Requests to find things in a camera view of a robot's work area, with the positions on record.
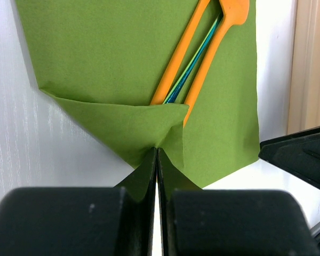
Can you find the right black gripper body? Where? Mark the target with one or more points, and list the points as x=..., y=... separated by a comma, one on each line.
x=297, y=154

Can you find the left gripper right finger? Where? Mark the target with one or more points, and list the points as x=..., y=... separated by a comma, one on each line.
x=169, y=178

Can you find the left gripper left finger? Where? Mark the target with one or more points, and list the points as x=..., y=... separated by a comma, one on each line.
x=135, y=232

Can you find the orange plastic knife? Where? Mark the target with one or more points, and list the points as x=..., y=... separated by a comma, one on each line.
x=178, y=55

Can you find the green paper napkin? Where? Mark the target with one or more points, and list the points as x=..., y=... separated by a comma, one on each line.
x=101, y=61

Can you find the orange plastic spoon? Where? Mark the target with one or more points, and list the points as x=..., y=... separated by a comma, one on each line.
x=235, y=12

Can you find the beige utensil tray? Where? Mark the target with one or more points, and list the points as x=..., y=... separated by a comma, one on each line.
x=304, y=103

